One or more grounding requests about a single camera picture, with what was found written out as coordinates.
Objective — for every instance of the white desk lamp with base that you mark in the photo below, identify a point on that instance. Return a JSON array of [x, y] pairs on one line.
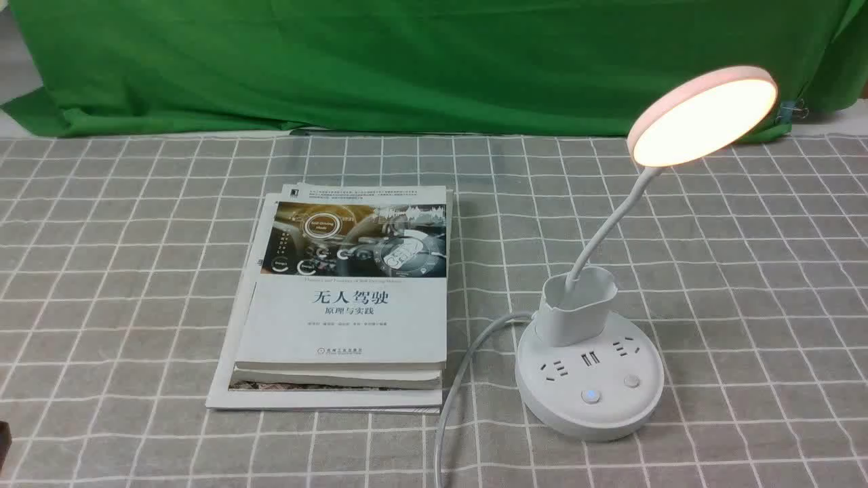
[[581, 368]]

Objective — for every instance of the white self-driving textbook top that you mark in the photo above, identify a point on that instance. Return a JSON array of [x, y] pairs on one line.
[[352, 298]]

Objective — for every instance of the large white bottom book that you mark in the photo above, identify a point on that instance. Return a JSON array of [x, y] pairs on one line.
[[224, 379]]

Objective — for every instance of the middle book in stack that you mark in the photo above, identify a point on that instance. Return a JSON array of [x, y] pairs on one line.
[[325, 378]]

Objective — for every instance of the blue binder clip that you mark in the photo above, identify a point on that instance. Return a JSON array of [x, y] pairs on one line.
[[791, 111]]

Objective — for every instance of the green backdrop cloth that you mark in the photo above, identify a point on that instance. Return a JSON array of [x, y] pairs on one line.
[[548, 68]]

